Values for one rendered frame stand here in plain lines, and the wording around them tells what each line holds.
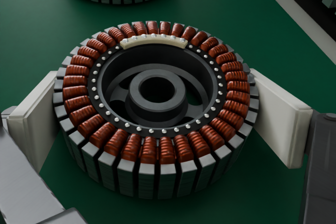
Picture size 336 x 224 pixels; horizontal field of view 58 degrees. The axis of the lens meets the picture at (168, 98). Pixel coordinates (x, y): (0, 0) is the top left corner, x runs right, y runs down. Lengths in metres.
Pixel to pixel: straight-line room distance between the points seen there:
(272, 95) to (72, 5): 0.19
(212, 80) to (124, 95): 0.05
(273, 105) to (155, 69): 0.07
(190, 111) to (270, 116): 0.05
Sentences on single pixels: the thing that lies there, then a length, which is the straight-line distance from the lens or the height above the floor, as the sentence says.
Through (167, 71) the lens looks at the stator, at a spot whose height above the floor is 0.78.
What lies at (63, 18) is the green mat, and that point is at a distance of 0.28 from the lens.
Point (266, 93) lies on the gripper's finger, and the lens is 0.17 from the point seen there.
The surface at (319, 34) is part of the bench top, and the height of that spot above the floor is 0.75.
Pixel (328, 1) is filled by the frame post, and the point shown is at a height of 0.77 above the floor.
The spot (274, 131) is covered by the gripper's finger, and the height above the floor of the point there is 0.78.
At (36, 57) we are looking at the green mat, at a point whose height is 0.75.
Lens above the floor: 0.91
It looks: 50 degrees down
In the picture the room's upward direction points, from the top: 6 degrees clockwise
